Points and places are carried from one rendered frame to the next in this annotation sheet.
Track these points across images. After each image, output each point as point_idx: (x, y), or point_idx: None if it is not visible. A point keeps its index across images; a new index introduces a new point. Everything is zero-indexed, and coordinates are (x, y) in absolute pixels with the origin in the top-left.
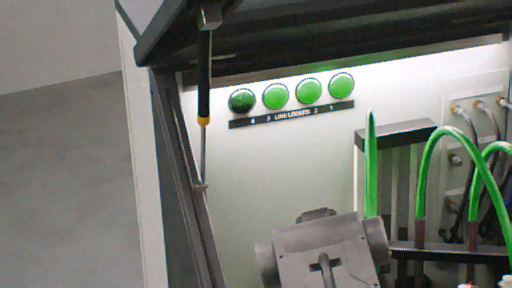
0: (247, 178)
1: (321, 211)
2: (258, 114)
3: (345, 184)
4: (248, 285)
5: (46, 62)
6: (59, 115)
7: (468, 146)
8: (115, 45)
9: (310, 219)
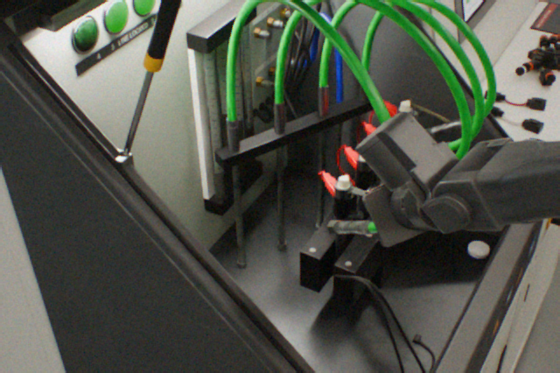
0: (104, 130)
1: (405, 120)
2: (102, 45)
3: (185, 97)
4: None
5: None
6: None
7: (375, 3)
8: None
9: (401, 135)
